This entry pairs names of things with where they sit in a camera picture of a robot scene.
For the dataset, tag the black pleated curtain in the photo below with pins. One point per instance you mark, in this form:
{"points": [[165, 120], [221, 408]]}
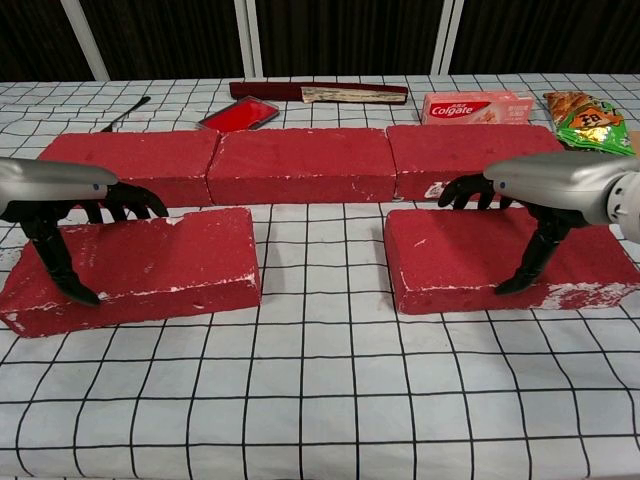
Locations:
{"points": [[350, 35]]}

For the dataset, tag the green snack bag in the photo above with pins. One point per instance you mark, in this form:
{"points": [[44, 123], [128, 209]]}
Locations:
{"points": [[590, 125]]}

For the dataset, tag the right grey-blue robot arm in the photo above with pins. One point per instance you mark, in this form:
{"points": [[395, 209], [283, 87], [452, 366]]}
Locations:
{"points": [[626, 200]]}

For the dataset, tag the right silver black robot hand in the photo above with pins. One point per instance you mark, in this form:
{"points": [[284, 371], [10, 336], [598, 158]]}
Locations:
{"points": [[550, 180]]}

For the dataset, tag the white frame post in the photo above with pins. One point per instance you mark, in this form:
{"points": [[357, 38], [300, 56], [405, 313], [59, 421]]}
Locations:
{"points": [[87, 40], [249, 37], [447, 35]]}

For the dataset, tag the Colgate toothpaste box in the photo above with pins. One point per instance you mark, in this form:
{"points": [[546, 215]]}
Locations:
{"points": [[475, 107]]}

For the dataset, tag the white black checkered tablecloth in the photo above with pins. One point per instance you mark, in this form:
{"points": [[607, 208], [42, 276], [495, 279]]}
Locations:
{"points": [[320, 390]]}

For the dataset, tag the dark red folding fan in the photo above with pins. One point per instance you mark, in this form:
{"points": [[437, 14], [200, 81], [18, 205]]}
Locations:
{"points": [[270, 90]]}

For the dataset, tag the metal fork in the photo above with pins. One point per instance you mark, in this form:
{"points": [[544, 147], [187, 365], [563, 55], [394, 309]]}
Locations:
{"points": [[125, 115]]}

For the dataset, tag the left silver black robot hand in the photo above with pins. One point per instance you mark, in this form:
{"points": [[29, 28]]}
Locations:
{"points": [[55, 180]]}

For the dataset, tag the red rectangular tray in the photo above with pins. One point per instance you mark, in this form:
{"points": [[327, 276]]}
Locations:
{"points": [[240, 115]]}

